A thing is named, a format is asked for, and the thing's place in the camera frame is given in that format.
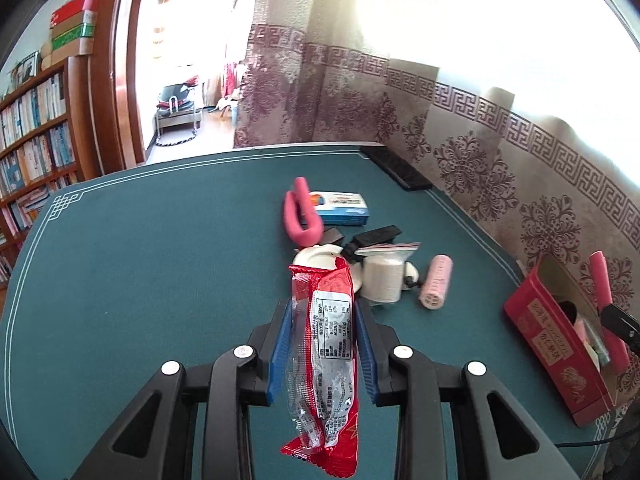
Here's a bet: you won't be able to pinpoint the pink foam curler bent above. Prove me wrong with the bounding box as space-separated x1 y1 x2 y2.
589 252 630 376

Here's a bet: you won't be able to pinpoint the light blue tube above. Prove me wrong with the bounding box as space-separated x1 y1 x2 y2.
582 318 611 367

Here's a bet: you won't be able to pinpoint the pink velcro hair roller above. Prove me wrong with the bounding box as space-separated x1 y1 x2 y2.
419 255 454 310

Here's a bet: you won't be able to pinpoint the red snack packet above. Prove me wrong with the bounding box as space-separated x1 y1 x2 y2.
281 257 359 478

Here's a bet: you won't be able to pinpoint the black funnel cup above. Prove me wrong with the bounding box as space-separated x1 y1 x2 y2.
558 299 578 325

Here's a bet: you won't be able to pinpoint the red gift box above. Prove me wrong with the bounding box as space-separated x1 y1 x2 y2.
504 255 620 427

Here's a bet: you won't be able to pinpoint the green felt table mat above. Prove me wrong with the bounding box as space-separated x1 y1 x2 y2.
1 145 605 479

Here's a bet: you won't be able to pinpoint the white bandage roll in bag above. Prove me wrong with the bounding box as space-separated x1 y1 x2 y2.
356 242 420 304

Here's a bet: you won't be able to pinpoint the black hair clip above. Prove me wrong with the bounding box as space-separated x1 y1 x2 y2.
320 226 401 263

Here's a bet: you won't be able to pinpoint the white ceramic lid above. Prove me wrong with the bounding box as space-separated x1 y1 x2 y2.
293 244 362 292

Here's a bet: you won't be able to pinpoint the patterned purple curtain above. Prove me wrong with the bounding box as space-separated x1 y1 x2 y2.
233 0 640 411

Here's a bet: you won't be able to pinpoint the blue white medicine box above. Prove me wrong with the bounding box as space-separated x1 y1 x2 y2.
310 191 369 226

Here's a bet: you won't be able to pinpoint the pink foam curler on box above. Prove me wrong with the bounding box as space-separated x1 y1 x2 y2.
283 177 323 248

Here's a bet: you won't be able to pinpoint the wooden bookshelf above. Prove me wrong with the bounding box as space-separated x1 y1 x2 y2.
1 56 102 289

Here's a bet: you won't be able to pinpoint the grey chair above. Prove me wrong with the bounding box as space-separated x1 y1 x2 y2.
154 76 203 148

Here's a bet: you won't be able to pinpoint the stacked boxes on shelf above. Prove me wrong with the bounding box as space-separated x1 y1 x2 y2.
40 0 99 70

